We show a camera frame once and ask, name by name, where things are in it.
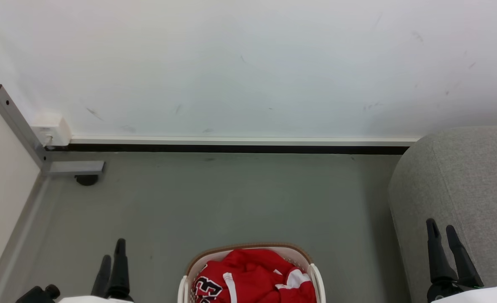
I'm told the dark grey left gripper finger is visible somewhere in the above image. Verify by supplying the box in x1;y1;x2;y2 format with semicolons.
91;255;112;298
107;239;132;300

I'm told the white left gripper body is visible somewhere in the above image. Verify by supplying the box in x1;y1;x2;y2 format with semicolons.
58;296;134;303

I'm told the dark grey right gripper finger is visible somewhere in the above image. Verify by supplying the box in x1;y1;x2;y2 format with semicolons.
445;225;484;289
426;218;458;285

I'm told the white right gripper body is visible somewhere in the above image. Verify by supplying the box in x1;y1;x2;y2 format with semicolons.
426;279;497;303

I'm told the red and white jersey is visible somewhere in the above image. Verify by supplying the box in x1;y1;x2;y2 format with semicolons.
192;248;317;303

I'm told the white plastic laundry basket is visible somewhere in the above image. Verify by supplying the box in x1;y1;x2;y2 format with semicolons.
178;242;326;303

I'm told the grey fabric sofa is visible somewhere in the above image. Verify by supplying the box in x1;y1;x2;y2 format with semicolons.
387;126;497;303

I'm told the white and black baseboard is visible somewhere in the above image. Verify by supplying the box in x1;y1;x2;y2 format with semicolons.
45;135;422;156

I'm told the white wall socket box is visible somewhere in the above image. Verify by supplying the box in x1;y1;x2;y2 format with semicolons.
31;114;72;147

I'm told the grey metal frame bar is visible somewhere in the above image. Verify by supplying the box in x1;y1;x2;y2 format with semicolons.
0;83;106;177

